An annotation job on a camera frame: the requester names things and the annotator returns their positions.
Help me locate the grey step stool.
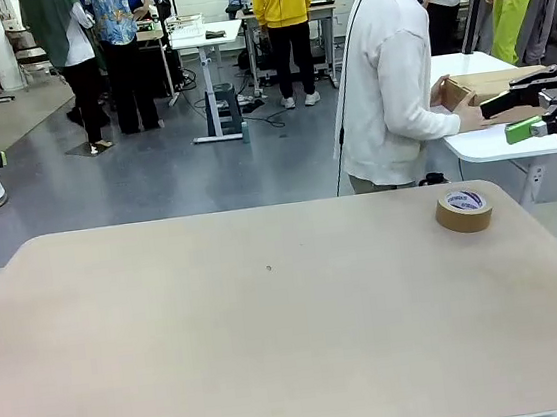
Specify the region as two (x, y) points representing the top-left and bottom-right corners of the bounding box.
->
(203, 82), (244, 140)

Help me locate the person in white cardigan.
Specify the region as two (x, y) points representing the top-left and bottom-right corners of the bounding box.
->
(315, 0), (471, 197)

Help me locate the person's right hand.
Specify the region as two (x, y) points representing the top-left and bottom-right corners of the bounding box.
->
(456, 102), (495, 134)

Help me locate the white side table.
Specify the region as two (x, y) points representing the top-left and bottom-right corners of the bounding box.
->
(421, 40), (557, 216)

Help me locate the grey chair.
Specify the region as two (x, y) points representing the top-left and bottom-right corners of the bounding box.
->
(11, 26), (67, 93)

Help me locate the white height-adjustable desk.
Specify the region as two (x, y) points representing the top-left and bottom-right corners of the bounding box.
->
(167, 16), (256, 148)

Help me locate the brown packing tape roll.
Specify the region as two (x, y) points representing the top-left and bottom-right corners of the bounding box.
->
(431, 183), (496, 238)

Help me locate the person's left hand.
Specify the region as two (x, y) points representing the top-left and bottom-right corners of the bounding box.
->
(427, 75), (455, 113)

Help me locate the wood-topped grey desk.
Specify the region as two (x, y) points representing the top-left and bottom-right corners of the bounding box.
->
(235, 0), (346, 99)

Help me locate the brown cardboard box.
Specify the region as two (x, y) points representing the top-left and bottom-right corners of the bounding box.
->
(437, 64), (554, 133)

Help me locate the person in green headscarf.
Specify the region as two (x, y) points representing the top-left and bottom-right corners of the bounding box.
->
(18, 0), (114, 152)

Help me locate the person in blue patterned shirt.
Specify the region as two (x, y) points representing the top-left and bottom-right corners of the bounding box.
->
(83, 0), (173, 138)

